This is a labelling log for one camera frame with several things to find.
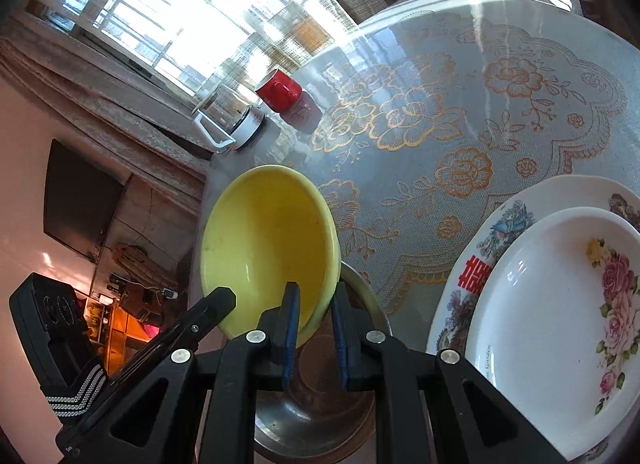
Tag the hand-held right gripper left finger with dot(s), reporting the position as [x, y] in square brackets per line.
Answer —
[290, 339]

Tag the white rose print plate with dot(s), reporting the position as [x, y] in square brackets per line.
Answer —
[540, 304]

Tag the orange wooden cabinet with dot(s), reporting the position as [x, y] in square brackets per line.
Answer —
[125, 329]

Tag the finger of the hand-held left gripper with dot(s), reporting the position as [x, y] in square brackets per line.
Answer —
[200, 319]

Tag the white glass electric kettle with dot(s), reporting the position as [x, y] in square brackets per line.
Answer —
[230, 118]

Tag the black wall television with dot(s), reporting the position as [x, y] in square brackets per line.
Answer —
[80, 199]

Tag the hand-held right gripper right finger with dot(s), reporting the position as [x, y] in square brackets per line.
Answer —
[341, 339]

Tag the red cup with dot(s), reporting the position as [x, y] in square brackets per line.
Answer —
[277, 91]

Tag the grey lace print tablecloth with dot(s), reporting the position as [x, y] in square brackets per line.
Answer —
[425, 118]

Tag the stainless steel bowl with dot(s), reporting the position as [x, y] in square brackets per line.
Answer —
[320, 414]

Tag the yellow plastic bowl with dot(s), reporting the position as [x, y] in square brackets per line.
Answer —
[265, 239]

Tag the white dragon print plate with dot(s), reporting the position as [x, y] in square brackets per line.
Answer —
[457, 294]

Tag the barred window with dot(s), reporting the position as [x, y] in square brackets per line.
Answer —
[175, 8]

